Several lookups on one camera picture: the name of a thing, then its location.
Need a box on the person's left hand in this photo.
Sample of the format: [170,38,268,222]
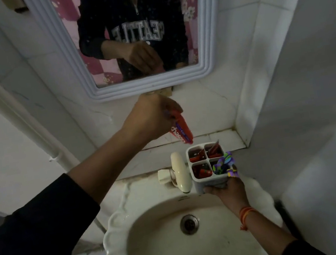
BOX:
[116,88,188,149]

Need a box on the person's right forearm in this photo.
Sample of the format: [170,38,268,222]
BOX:
[238,200,301,255]

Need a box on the white four-compartment holder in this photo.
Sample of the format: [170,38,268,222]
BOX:
[184,140,232,196]

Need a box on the red toothpaste tube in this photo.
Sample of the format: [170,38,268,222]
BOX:
[166,108,195,148]

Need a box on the person's left forearm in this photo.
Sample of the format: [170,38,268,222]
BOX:
[62,127,141,209]

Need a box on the metal sink drain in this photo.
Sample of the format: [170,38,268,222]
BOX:
[178,213,201,237]

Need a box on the white scalloped sink basin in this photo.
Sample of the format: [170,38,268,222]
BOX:
[95,169,289,255]

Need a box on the colourful patterned toothbrush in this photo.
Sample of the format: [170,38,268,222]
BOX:
[210,150,239,181]

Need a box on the white wall pipe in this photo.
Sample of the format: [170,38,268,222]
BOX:
[0,28,107,250]

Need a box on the white framed wall mirror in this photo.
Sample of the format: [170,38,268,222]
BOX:
[19,0,238,112]

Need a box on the person's right hand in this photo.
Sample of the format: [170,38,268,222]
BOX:
[202,174,252,222]

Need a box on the red tube in holder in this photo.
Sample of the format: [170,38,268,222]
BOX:
[205,139,224,159]
[188,148,207,163]
[192,163,214,180]

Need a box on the cream plastic tap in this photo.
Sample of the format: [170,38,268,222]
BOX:
[155,150,194,198]

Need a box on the orange thread bracelet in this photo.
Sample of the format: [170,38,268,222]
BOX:
[237,205,261,232]

